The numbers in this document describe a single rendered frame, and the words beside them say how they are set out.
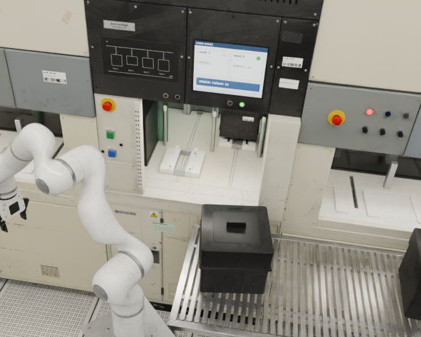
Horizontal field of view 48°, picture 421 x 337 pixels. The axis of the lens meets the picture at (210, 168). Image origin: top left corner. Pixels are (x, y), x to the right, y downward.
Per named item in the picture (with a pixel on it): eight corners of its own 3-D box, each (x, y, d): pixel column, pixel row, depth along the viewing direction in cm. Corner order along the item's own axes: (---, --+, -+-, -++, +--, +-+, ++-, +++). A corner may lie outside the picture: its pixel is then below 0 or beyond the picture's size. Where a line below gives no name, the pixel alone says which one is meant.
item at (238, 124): (216, 142, 267) (219, 91, 249) (220, 124, 284) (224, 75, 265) (258, 146, 265) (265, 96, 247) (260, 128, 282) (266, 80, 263)
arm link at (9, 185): (0, 197, 174) (21, 185, 180) (-8, 168, 166) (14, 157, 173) (-14, 189, 178) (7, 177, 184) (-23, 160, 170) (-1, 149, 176)
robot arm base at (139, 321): (119, 367, 169) (116, 336, 158) (95, 329, 181) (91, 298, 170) (164, 340, 179) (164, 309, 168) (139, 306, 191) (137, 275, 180)
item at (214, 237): (198, 269, 188) (200, 246, 181) (200, 219, 212) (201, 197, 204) (272, 271, 189) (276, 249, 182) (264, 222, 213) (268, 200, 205)
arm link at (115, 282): (151, 301, 170) (150, 255, 156) (116, 337, 158) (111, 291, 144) (125, 285, 176) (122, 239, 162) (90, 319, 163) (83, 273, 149)
